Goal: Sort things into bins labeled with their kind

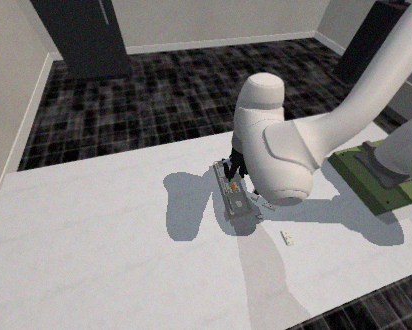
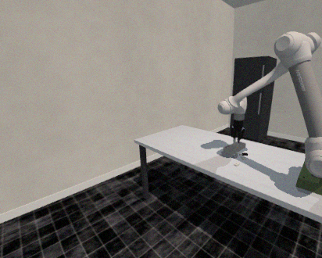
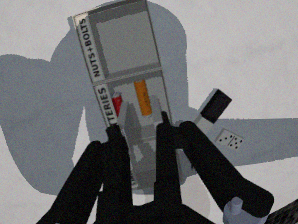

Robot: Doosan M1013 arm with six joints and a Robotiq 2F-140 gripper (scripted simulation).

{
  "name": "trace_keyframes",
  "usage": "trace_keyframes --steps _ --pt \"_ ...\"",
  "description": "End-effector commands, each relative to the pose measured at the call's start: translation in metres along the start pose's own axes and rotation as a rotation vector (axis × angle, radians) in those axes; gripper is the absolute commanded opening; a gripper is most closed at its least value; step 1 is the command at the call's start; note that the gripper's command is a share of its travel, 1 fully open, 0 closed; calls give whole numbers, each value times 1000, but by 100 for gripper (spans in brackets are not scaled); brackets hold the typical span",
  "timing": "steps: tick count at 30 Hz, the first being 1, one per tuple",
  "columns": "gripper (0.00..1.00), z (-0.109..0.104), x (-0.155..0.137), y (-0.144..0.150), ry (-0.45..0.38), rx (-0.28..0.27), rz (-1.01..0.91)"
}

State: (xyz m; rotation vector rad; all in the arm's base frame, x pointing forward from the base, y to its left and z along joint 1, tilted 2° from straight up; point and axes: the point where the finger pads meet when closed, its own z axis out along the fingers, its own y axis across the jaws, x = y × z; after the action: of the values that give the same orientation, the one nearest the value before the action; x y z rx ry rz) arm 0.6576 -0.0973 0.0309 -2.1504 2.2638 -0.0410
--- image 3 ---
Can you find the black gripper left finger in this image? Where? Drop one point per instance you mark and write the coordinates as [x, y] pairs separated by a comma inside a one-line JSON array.
[[76, 199]]

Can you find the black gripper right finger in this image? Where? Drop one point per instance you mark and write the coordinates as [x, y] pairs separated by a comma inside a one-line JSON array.
[[240, 200]]

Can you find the white domino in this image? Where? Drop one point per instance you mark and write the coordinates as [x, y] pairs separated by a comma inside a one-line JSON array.
[[229, 139]]

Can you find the grey three-compartment bin rack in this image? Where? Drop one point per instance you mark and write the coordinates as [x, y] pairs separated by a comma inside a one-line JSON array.
[[125, 38]]

